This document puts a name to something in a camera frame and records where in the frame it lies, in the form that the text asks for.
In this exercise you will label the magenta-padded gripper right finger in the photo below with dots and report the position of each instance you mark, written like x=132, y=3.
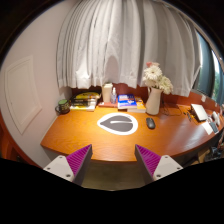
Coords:
x=165, y=166

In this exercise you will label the white laptop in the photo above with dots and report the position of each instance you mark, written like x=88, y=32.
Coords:
x=200, y=111

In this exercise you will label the dark green mug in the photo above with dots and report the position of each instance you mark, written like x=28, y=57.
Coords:
x=63, y=106

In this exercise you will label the white flower bunch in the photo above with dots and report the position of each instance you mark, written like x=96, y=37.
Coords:
x=153, y=72

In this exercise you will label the window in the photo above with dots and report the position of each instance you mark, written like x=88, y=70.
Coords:
x=206, y=70

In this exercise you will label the white ceramic vase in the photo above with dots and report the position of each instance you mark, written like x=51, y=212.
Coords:
x=153, y=103

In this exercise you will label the dark grey computer mouse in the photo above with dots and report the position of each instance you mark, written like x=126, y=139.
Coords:
x=150, y=123

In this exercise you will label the clear spray bottle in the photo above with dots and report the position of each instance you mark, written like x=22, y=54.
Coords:
x=113, y=97

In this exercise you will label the white curtain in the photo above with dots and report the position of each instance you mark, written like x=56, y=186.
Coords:
x=126, y=43

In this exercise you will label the white yellow book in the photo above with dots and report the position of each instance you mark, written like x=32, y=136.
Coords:
x=81, y=108

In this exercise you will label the black pen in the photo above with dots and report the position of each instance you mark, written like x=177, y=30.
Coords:
x=189, y=117

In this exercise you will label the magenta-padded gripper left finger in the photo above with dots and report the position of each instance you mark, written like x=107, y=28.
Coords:
x=60, y=166

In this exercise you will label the round white grey mouse pad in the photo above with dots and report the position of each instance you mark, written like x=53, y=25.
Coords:
x=116, y=124

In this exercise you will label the flat red book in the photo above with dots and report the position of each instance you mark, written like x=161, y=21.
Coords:
x=106, y=104

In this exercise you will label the white wall panel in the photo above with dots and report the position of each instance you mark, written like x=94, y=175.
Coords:
x=21, y=95

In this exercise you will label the cream travel tumbler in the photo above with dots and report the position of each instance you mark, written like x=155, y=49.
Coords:
x=107, y=93

